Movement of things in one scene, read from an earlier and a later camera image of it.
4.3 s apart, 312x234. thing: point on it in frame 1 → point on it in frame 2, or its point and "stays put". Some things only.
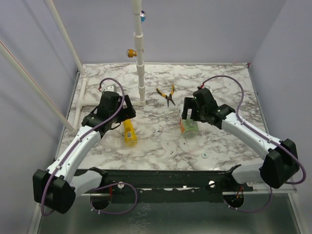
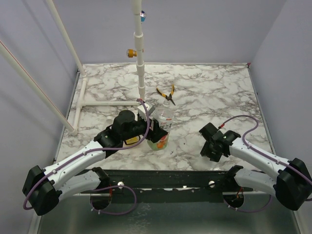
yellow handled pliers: x=169 y=97 stays put
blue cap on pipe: x=143 y=16 stays put
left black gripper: x=127 y=113 → x=154 y=135
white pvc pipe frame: x=137 y=11 stays put
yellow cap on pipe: x=131 y=53 stays put
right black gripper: x=191 y=107 → x=207 y=142
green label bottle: x=189 y=128 → x=164 y=115
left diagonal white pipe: x=37 y=87 stays put
